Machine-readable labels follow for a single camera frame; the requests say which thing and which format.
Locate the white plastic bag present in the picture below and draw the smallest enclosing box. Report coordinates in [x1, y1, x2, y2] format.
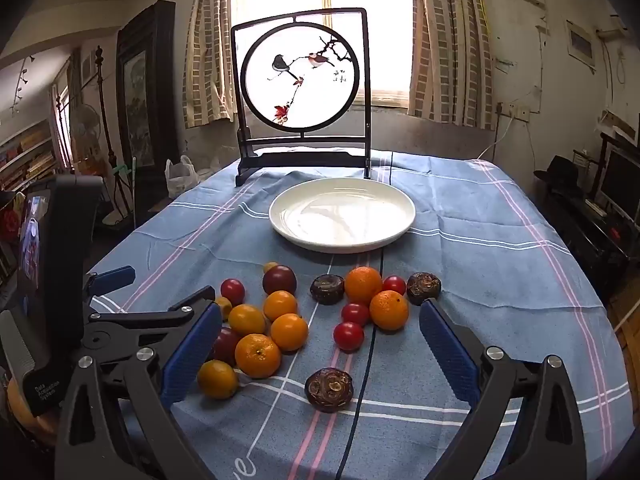
[165, 155, 200, 198]

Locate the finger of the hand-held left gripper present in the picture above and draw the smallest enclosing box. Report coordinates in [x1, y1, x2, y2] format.
[80, 285, 216, 361]
[82, 265, 137, 302]

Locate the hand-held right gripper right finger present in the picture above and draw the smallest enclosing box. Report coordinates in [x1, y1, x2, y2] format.
[419, 297, 587, 480]

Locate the bright window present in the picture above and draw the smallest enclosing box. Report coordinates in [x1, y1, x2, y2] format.
[235, 0, 416, 108]

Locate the bookshelf with books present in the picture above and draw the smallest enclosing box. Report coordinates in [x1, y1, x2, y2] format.
[0, 120, 58, 193]

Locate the standing fan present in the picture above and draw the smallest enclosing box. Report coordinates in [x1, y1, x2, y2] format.
[70, 104, 103, 161]

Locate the orange round object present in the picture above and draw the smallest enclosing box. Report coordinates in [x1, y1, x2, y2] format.
[5, 377, 58, 433]

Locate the black cabinet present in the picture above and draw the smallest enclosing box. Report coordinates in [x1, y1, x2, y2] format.
[550, 190, 636, 301]

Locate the black hat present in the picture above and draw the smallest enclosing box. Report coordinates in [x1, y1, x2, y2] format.
[533, 155, 583, 196]

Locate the checked curtain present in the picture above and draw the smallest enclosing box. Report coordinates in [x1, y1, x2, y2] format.
[407, 0, 496, 130]
[182, 0, 238, 128]

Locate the small wall frame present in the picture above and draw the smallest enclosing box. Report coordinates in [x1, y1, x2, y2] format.
[566, 20, 598, 71]

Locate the dark framed painting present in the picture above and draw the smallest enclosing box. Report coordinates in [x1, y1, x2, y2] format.
[116, 0, 181, 211]

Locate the wall power outlet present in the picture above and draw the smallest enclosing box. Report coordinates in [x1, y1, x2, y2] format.
[497, 102, 532, 122]

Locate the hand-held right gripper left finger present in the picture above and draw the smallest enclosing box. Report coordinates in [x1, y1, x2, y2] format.
[54, 301, 223, 480]

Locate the teal handled mop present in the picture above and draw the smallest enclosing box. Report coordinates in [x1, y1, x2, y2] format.
[112, 157, 138, 228]

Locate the white power cable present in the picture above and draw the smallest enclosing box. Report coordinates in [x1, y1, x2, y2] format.
[475, 115, 516, 161]

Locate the blue plaid tablecloth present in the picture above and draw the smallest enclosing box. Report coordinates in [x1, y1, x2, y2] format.
[85, 152, 632, 480]

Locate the computer monitor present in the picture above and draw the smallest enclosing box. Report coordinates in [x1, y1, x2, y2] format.
[597, 147, 640, 221]

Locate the dark coat stand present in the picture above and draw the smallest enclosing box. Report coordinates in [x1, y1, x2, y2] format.
[92, 45, 126, 226]

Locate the bird painting table screen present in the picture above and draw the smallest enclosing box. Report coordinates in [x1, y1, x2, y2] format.
[231, 7, 373, 188]

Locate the yellowish tangerine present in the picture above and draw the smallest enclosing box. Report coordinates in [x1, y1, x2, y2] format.
[228, 304, 267, 337]

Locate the thin black cable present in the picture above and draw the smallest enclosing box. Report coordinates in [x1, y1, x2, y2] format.
[348, 320, 381, 480]

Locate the white plate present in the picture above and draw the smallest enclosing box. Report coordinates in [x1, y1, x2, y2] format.
[268, 177, 417, 254]

